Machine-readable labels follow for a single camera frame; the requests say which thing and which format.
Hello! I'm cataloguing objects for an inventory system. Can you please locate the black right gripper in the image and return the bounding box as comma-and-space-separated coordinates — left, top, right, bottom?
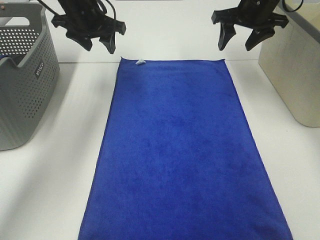
211, 0, 289, 51

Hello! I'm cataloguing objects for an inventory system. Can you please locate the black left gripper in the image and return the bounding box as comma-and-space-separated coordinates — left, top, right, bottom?
51, 0, 126, 54

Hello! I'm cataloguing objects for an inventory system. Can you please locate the blue microfiber towel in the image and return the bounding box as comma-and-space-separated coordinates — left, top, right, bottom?
78, 58, 293, 240

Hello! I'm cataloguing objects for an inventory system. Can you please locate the beige plastic bin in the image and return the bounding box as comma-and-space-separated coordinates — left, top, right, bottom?
258, 4, 320, 128

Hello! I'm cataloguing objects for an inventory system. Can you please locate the grey perforated plastic basket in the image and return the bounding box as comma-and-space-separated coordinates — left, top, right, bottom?
0, 2, 60, 151

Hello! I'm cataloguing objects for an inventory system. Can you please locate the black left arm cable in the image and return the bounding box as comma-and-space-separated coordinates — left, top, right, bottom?
37, 0, 118, 21

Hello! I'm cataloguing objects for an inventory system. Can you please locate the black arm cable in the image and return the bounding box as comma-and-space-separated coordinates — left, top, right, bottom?
281, 0, 307, 13
37, 0, 118, 21

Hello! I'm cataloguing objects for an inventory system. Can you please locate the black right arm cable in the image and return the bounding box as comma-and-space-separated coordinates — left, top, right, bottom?
281, 0, 307, 13

